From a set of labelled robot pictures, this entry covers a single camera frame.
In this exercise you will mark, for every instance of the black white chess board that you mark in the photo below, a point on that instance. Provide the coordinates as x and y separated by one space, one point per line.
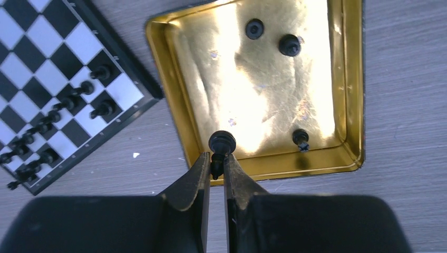
68 84

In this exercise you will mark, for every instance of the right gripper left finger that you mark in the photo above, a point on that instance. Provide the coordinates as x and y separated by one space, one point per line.
175 220

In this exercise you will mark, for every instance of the gold tin with black pieces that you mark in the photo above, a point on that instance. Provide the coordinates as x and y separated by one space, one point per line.
215 78

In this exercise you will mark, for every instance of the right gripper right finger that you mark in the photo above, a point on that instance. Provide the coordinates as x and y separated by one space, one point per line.
260 221

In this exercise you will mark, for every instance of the black chess piece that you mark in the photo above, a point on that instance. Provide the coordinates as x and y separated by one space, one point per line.
289 45
300 138
254 29
221 143

